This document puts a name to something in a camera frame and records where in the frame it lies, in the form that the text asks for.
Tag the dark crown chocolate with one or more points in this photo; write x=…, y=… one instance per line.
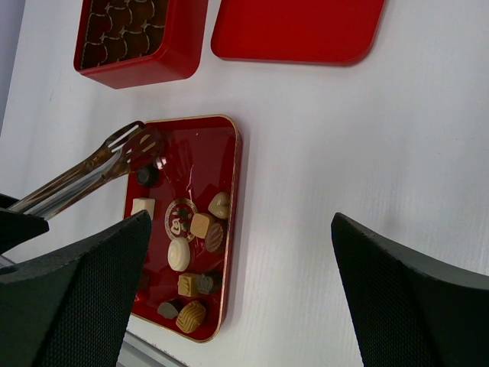
x=209, y=282

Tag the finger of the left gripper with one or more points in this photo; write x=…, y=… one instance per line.
x=17, y=228

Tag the red box lid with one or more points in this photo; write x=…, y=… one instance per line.
x=316, y=32

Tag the white square chocolate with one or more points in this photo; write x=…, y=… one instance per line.
x=140, y=204

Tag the aluminium front rail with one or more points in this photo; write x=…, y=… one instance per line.
x=136, y=352

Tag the layered brown bar chocolate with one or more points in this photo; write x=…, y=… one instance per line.
x=143, y=285

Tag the red rectangular tray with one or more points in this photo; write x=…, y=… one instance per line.
x=192, y=197

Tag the heart shaped tan chocolate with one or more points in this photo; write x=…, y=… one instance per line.
x=220, y=205

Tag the dark leaf chocolate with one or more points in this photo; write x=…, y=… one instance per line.
x=170, y=309

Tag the metal tongs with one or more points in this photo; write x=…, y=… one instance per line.
x=132, y=147

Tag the white oval chocolate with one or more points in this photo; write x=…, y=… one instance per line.
x=178, y=255

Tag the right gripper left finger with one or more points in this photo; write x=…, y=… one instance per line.
x=70, y=307

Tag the tan square sweet chocolate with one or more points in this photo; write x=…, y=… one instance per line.
x=200, y=224

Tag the brown oval ridged chocolate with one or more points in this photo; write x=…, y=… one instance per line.
x=215, y=238

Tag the tan shell chocolate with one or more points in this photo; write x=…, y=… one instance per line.
x=191, y=317

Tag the tan leaf square chocolate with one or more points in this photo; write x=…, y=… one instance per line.
x=186, y=285

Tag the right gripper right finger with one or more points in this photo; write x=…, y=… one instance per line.
x=409, y=309

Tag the red compartment chocolate box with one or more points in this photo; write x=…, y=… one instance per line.
x=123, y=44

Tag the dark round chocolate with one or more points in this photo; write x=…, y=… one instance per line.
x=147, y=176

